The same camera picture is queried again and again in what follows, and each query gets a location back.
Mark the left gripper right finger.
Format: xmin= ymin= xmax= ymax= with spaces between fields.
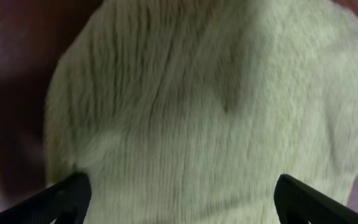
xmin=273 ymin=174 xmax=358 ymax=224

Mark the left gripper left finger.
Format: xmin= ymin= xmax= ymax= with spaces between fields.
xmin=0 ymin=172 xmax=91 ymax=224

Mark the bright green cloth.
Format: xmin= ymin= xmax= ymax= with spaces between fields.
xmin=44 ymin=0 xmax=358 ymax=223

